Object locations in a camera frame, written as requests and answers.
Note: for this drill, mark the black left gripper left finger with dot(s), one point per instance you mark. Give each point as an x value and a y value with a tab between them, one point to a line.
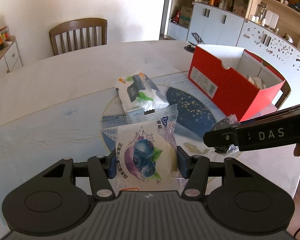
60	197

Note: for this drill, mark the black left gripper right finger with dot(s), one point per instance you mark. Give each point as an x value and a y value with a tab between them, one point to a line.
234	195

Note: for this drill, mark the blueberry bread packet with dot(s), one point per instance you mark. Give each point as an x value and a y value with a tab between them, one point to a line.
146	151

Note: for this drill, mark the brown wooden chair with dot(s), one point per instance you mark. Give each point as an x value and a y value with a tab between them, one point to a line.
78	34
285	88

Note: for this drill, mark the beige crinkled snack bag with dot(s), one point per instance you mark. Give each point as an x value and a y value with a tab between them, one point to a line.
256	81

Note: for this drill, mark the red cardboard shoe box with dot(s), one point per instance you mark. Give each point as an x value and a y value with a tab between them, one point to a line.
220	72

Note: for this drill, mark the dark clear plastic packet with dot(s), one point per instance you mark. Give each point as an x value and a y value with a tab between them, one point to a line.
226	122

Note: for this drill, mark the black folding stand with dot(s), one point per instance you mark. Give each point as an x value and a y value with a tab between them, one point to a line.
192	45

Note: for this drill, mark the white tissue pack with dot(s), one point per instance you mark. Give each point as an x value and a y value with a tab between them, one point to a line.
139	94

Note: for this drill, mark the white side cabinet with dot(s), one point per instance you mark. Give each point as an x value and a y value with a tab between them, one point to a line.
10	60

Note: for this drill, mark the cardboard box by cabinet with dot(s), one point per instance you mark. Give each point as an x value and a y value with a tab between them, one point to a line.
185	16

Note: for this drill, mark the white wall cabinet unit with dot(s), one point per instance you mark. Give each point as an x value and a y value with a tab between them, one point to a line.
217	26

